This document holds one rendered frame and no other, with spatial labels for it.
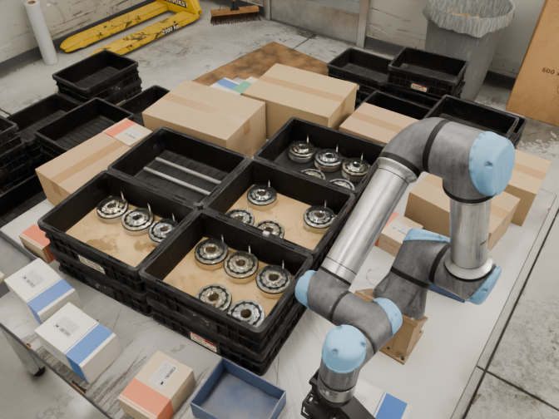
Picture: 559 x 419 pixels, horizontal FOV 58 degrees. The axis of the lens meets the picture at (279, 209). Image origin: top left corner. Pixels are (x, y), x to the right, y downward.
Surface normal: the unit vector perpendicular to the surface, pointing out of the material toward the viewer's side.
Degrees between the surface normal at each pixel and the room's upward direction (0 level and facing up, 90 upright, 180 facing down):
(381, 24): 90
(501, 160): 77
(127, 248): 0
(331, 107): 0
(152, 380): 0
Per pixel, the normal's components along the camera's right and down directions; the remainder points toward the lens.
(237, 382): 0.00, -0.73
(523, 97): -0.54, 0.32
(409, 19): -0.58, 0.56
